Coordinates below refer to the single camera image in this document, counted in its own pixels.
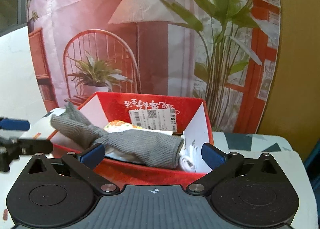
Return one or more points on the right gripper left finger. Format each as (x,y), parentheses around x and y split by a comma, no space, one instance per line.
(82,166)

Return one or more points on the grey knitted cloth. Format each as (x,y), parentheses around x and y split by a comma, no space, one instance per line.
(153,149)

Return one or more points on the printed room scene backdrop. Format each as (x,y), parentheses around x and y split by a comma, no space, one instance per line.
(221,51)

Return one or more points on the red strawberry cardboard box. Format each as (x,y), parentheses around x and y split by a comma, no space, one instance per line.
(177,116)

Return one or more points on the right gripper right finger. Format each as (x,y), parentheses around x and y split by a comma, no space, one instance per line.
(223,166)

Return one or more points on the white knotted cloth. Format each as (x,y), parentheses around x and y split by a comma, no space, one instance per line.
(186,160)

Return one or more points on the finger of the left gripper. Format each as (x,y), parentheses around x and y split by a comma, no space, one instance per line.
(14,124)
(20,146)

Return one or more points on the white cartoon print tablecloth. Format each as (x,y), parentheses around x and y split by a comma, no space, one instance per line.
(38,191)

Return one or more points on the orange floral fabric pouch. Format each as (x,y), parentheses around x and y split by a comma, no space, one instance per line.
(119,126)

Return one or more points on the yellow board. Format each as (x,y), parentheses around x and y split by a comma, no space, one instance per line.
(292,109)

